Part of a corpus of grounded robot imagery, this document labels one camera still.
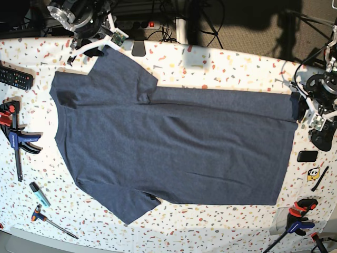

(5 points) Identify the black cable tie strip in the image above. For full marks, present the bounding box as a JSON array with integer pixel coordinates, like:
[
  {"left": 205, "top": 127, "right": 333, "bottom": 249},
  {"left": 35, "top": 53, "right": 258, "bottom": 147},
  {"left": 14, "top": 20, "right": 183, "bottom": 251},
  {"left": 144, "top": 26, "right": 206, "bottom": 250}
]
[{"left": 311, "top": 166, "right": 329, "bottom": 192}]

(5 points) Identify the black TV remote control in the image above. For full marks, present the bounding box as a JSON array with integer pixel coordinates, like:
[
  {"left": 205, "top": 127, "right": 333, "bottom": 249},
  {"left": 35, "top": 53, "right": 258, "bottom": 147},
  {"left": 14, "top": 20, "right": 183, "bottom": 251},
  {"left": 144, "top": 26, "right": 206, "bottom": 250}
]
[{"left": 1, "top": 66, "right": 34, "bottom": 91}]

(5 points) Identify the clear plastic bag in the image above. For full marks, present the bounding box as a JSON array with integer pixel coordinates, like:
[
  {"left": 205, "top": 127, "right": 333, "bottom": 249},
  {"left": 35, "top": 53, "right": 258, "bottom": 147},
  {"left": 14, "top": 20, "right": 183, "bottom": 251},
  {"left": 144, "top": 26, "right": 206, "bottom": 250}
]
[{"left": 269, "top": 207, "right": 289, "bottom": 236}]

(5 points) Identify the blue black bar clamp right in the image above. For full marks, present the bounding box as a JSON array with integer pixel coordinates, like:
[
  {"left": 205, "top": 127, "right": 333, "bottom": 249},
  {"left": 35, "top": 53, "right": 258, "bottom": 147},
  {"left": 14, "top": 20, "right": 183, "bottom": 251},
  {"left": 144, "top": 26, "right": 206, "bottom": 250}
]
[{"left": 263, "top": 198, "right": 318, "bottom": 253}]

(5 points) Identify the black game controller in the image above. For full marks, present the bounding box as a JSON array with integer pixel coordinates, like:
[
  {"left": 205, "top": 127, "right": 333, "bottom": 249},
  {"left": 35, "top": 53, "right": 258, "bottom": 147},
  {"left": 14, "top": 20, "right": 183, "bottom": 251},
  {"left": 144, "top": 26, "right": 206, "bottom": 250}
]
[{"left": 309, "top": 118, "right": 336, "bottom": 152}]

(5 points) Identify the orange blue T-handle hex key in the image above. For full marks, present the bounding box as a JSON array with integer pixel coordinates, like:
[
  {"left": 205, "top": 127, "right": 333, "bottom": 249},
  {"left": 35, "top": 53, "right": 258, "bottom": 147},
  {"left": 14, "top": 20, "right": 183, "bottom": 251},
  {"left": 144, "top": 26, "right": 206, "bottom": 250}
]
[{"left": 31, "top": 205, "right": 78, "bottom": 239}]

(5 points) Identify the teal highlighter marker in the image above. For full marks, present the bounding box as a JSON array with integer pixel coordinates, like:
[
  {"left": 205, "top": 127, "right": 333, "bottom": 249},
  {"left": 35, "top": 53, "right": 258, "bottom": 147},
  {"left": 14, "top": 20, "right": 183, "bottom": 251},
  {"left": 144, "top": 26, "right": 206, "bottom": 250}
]
[{"left": 29, "top": 182, "right": 51, "bottom": 207}]

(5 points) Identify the blue black bar clamp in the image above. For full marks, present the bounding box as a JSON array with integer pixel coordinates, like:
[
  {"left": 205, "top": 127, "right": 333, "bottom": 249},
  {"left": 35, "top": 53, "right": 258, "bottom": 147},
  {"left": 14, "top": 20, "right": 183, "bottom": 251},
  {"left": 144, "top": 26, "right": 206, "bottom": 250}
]
[
  {"left": 263, "top": 198, "right": 318, "bottom": 253},
  {"left": 1, "top": 100, "right": 42, "bottom": 182}
]

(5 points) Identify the red black clamp corner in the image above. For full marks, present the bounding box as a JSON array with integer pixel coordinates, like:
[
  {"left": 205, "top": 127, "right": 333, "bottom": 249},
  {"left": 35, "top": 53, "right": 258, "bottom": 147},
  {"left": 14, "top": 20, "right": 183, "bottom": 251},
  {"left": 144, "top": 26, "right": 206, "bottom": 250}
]
[{"left": 311, "top": 232, "right": 328, "bottom": 253}]

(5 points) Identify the yellow cartoon sticker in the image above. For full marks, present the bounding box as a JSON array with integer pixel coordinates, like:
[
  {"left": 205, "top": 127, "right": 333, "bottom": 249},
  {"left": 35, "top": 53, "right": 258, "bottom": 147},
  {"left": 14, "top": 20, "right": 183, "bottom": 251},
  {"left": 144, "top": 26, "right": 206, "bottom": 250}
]
[{"left": 307, "top": 167, "right": 320, "bottom": 181}]

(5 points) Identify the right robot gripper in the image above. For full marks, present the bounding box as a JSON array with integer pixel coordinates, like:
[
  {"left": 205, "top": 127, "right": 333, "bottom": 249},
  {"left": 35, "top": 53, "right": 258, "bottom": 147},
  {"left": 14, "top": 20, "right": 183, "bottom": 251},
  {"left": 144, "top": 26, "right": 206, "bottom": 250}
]
[{"left": 47, "top": 1, "right": 128, "bottom": 65}]

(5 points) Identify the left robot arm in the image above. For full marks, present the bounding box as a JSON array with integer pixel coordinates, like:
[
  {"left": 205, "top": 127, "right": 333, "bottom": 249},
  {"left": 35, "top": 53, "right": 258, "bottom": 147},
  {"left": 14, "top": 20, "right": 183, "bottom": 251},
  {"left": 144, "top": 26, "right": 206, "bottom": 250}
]
[{"left": 291, "top": 25, "right": 336, "bottom": 132}]

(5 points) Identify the white power strip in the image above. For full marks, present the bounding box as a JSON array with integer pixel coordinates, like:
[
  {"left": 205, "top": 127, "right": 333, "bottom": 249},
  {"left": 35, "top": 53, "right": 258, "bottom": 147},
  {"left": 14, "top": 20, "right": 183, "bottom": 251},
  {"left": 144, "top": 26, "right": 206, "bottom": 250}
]
[{"left": 115, "top": 21, "right": 161, "bottom": 30}]

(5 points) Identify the blue black bar clamp left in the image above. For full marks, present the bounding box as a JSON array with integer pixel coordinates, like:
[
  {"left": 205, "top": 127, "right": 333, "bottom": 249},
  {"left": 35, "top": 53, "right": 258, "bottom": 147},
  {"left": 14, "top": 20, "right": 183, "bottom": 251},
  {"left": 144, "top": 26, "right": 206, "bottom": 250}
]
[{"left": 1, "top": 100, "right": 42, "bottom": 182}]

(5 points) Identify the blue grey T-shirt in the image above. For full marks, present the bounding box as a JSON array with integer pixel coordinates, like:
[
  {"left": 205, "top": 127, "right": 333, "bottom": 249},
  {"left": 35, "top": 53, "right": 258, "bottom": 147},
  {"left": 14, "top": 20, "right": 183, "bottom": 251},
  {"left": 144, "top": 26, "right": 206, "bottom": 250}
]
[{"left": 50, "top": 48, "right": 298, "bottom": 224}]

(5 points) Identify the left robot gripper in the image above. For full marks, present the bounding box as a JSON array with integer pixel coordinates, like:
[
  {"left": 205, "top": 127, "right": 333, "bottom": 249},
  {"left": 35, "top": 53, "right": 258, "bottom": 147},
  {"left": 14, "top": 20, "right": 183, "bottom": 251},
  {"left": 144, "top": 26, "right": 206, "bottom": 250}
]
[{"left": 291, "top": 73, "right": 336, "bottom": 131}]

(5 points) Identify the black table clamp mount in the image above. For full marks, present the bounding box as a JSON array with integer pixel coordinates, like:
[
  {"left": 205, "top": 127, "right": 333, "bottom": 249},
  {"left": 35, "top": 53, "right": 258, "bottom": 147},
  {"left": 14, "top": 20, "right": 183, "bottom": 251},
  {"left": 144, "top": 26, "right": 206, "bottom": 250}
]
[{"left": 132, "top": 41, "right": 146, "bottom": 57}]

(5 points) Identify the small black case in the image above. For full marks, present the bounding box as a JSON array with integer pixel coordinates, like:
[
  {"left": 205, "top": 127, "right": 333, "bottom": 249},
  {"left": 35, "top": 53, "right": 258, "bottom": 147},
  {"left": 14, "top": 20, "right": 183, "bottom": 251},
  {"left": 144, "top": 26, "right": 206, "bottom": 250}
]
[{"left": 297, "top": 150, "right": 318, "bottom": 162}]

